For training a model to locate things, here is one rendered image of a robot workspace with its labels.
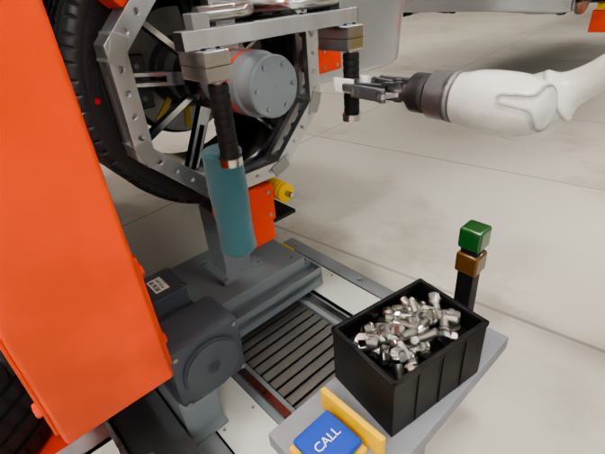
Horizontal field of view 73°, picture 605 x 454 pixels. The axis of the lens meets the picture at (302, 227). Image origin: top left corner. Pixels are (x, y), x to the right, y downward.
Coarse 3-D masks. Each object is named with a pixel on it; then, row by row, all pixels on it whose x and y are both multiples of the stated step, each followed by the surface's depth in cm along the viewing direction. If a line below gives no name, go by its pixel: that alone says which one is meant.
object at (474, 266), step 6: (456, 252) 71; (462, 252) 71; (486, 252) 71; (456, 258) 72; (462, 258) 71; (468, 258) 70; (474, 258) 69; (480, 258) 69; (486, 258) 71; (456, 264) 72; (462, 264) 71; (468, 264) 70; (474, 264) 69; (480, 264) 70; (462, 270) 72; (468, 270) 71; (474, 270) 70; (480, 270) 71; (474, 276) 71
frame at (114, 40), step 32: (128, 0) 75; (128, 32) 77; (128, 64) 78; (128, 96) 81; (320, 96) 114; (128, 128) 82; (288, 128) 116; (160, 160) 91; (256, 160) 114; (288, 160) 114
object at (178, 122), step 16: (160, 16) 103; (176, 16) 106; (144, 32) 102; (144, 48) 103; (160, 48) 106; (160, 64) 105; (160, 96) 110; (176, 96) 109; (144, 112) 109; (192, 112) 118; (176, 128) 116
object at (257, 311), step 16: (304, 272) 146; (320, 272) 145; (272, 288) 139; (288, 288) 136; (304, 288) 142; (256, 304) 133; (272, 304) 133; (288, 304) 139; (240, 320) 126; (256, 320) 131; (240, 336) 128
